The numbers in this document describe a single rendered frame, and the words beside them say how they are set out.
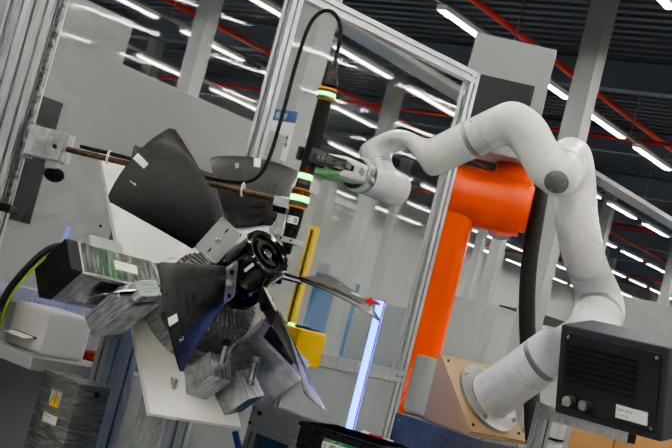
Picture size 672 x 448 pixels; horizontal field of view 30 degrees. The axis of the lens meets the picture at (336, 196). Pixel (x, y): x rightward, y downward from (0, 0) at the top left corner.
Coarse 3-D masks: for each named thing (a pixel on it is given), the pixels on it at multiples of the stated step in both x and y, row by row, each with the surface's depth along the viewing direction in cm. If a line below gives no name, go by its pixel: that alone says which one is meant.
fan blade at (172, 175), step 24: (168, 144) 273; (144, 168) 269; (168, 168) 271; (192, 168) 273; (120, 192) 265; (144, 192) 268; (168, 192) 270; (192, 192) 272; (144, 216) 268; (168, 216) 270; (192, 216) 272; (216, 216) 274; (192, 240) 272
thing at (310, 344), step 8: (288, 328) 323; (296, 328) 321; (304, 328) 323; (296, 336) 320; (304, 336) 321; (312, 336) 323; (320, 336) 325; (296, 344) 319; (304, 344) 321; (312, 344) 323; (320, 344) 325; (304, 352) 321; (312, 352) 323; (320, 352) 325; (312, 360) 324
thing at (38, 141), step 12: (36, 132) 295; (48, 132) 294; (60, 132) 294; (24, 144) 296; (36, 144) 294; (48, 144) 294; (60, 144) 293; (72, 144) 299; (24, 156) 296; (36, 156) 296; (48, 156) 293; (60, 156) 294
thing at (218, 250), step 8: (216, 224) 274; (224, 224) 275; (208, 232) 274; (216, 232) 274; (232, 232) 275; (200, 240) 273; (208, 240) 274; (224, 240) 275; (232, 240) 276; (200, 248) 274; (208, 248) 274; (216, 248) 275; (224, 248) 275; (208, 256) 274; (216, 256) 275
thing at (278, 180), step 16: (224, 160) 299; (240, 160) 300; (224, 176) 296; (240, 176) 297; (272, 176) 298; (288, 176) 300; (224, 192) 293; (272, 192) 294; (288, 192) 295; (224, 208) 290; (240, 208) 290; (256, 208) 289; (272, 208) 290; (240, 224) 286; (256, 224) 286; (272, 224) 286
